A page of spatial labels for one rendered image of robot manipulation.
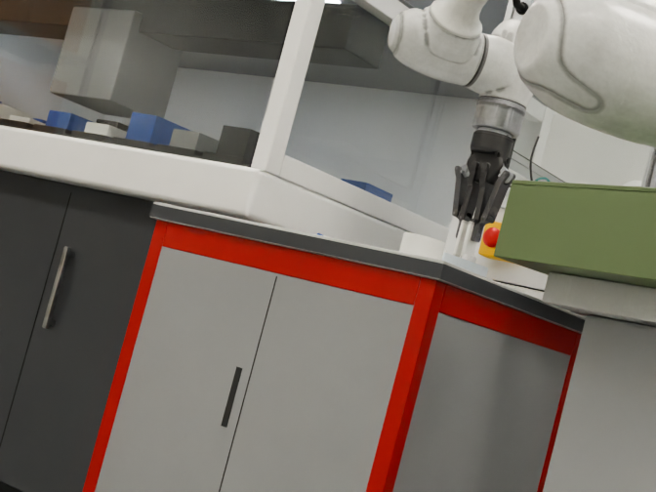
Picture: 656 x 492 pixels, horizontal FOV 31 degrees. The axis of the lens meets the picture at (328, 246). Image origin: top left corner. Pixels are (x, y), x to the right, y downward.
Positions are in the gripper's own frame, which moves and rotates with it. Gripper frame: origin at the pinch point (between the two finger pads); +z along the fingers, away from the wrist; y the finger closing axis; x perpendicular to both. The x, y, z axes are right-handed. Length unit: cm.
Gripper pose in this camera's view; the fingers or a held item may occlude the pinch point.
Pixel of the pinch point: (467, 240)
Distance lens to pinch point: 218.0
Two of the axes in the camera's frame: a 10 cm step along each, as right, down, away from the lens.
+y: -6.6, -1.2, 7.4
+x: -7.1, -2.3, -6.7
